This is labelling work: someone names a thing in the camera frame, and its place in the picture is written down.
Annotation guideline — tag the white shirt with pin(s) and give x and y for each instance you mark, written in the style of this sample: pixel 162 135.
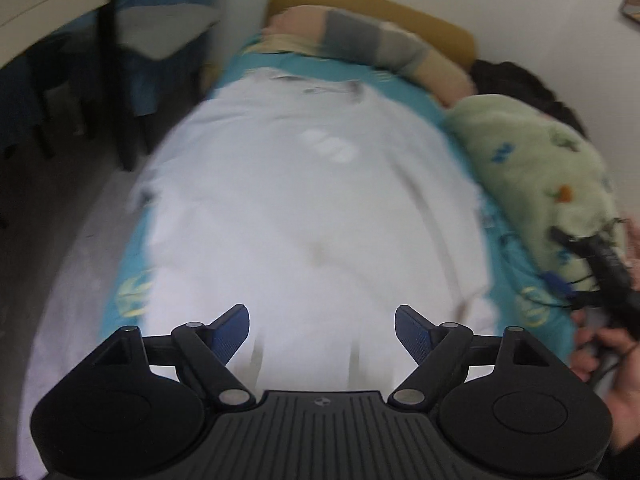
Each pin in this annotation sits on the white shirt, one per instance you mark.
pixel 300 220

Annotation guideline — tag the teal printed bedsheet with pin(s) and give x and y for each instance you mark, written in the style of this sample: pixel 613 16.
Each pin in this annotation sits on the teal printed bedsheet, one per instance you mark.
pixel 410 95

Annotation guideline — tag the framed wall picture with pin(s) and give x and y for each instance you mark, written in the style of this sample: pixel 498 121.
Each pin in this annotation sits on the framed wall picture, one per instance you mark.
pixel 631 2

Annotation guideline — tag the white table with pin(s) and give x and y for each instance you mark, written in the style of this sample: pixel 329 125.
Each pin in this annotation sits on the white table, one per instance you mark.
pixel 45 5

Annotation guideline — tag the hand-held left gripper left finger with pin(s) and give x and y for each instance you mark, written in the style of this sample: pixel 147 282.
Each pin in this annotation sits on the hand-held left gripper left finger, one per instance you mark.
pixel 231 334

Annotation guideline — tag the mustard yellow headboard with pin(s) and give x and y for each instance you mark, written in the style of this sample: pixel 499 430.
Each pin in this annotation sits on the mustard yellow headboard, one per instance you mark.
pixel 400 15

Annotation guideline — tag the dark cloth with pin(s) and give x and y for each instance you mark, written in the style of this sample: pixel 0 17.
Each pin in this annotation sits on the dark cloth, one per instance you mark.
pixel 520 82

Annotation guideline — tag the green printed fleece blanket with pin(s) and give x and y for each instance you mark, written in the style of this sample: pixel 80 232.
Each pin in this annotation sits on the green printed fleece blanket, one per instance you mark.
pixel 540 160

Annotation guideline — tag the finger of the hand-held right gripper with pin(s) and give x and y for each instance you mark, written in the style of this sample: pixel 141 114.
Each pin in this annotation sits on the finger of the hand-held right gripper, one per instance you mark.
pixel 557 284
pixel 570 241

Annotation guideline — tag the person's right hand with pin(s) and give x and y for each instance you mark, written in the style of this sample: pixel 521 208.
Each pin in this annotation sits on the person's right hand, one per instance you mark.
pixel 625 400

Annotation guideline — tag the beige and grey striped pillow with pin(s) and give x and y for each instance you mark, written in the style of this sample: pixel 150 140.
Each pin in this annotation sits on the beige and grey striped pillow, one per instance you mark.
pixel 360 35

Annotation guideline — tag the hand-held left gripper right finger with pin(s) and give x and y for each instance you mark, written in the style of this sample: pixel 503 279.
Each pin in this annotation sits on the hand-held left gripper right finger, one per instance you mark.
pixel 413 334

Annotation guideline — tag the dark chair with cushion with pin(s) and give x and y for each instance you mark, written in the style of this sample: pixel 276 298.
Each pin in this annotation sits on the dark chair with cushion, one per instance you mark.
pixel 160 35

